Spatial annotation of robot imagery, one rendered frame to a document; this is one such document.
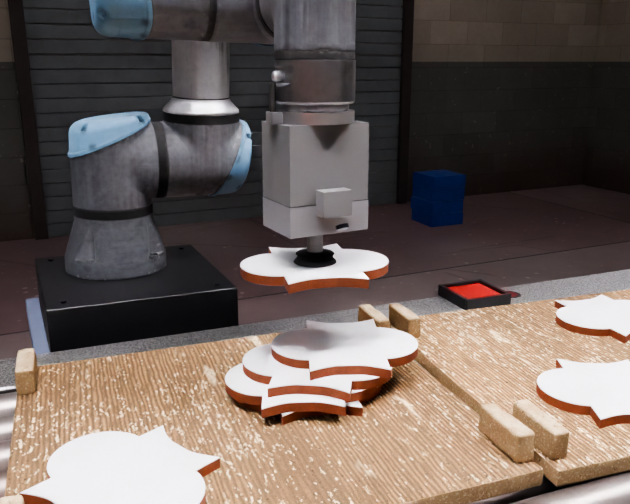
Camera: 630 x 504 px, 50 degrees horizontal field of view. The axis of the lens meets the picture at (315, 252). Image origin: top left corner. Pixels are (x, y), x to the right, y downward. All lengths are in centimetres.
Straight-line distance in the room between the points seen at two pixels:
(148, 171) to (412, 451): 59
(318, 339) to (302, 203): 16
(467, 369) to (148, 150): 55
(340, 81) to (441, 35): 579
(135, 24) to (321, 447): 42
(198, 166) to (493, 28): 584
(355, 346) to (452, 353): 14
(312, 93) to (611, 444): 40
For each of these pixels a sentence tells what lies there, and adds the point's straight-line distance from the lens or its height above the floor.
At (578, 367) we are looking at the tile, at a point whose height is 95.
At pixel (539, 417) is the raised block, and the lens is 62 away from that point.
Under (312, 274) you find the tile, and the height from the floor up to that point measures 106.
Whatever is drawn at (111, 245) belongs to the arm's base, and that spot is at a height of 100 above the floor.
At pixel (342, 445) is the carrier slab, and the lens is 61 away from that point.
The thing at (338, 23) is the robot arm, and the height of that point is 129.
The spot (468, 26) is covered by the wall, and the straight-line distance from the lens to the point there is 657.
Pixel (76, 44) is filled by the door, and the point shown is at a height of 137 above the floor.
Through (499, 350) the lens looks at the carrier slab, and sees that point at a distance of 81.
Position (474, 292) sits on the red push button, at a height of 93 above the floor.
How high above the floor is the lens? 125
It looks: 16 degrees down
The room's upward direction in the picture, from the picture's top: straight up
